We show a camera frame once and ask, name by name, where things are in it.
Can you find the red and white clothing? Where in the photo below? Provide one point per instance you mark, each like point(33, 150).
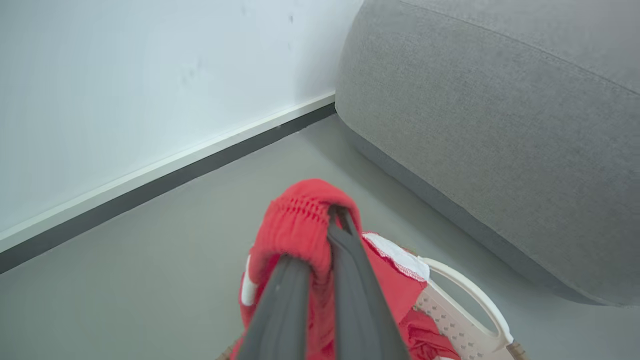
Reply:
point(295, 225)

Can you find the white and black baseboard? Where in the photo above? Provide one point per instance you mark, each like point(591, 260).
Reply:
point(150, 184)

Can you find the grey fabric sofa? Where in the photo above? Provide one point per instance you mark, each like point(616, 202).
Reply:
point(500, 125)

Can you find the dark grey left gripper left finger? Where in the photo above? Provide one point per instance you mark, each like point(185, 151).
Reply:
point(282, 310)

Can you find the cream perforated laundry basket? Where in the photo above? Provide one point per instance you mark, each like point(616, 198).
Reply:
point(462, 332)

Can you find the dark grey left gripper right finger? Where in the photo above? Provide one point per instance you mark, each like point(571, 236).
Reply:
point(357, 300)

